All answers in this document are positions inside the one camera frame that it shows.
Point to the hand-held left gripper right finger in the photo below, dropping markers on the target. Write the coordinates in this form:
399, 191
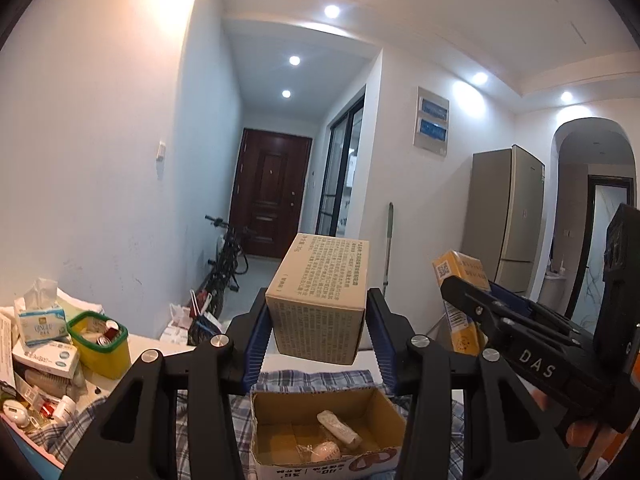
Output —
385, 345

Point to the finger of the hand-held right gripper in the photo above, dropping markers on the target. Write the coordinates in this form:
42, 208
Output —
470, 305
515, 300

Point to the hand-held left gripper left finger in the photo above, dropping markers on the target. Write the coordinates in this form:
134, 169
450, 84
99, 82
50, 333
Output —
252, 345

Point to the yellow rectangular box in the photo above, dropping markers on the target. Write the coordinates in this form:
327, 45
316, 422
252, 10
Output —
460, 265

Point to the brown printed carton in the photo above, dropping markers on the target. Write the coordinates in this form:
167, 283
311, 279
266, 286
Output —
315, 310

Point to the cardboard box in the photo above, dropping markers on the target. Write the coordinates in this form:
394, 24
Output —
295, 410

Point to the white packet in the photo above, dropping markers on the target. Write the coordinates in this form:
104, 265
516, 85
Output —
337, 427

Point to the pink oval item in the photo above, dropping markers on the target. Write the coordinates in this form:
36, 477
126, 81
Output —
326, 451

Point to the person's right hand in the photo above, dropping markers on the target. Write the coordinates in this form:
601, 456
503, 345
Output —
580, 432

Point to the white vanity cabinet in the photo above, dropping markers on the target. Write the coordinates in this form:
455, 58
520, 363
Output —
554, 287

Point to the dark shopping bag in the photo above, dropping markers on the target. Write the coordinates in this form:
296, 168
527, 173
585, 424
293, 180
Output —
205, 325

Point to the dark framed glass door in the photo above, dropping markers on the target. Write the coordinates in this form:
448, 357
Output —
607, 240

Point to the blue plaid cloth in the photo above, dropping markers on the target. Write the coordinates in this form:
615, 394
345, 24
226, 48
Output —
320, 377

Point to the white plastic bag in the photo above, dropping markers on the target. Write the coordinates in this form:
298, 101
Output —
175, 327

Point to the black bicycle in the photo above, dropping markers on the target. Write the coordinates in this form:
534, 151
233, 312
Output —
225, 260

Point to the beige refrigerator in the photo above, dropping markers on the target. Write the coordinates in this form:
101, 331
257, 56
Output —
505, 210

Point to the red metal can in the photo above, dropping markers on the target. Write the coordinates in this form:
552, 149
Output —
110, 332

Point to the yellow plastic container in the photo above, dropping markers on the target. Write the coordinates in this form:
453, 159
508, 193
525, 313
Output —
107, 360

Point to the dark red entrance door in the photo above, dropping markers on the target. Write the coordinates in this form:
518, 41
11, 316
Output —
270, 195

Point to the black framed sliding door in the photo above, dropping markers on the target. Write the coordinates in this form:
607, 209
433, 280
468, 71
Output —
340, 175

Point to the small white bottle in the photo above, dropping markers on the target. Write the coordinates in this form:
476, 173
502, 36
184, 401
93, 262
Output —
64, 407

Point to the white blue carton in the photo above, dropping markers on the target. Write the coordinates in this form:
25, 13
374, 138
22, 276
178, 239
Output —
47, 357

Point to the white tissue pack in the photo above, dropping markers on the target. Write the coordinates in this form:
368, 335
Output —
42, 322

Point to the long white paper box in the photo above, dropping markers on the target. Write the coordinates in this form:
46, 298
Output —
7, 345

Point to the blue pad pink edge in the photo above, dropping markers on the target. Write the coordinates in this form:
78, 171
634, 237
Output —
30, 447

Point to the white round device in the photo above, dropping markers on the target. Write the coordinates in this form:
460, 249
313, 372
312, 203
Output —
15, 412

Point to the grey wall electrical panel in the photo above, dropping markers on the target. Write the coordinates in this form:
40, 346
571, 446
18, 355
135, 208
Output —
431, 122

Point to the white wall switch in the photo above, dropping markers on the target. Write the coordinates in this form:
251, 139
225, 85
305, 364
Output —
161, 151

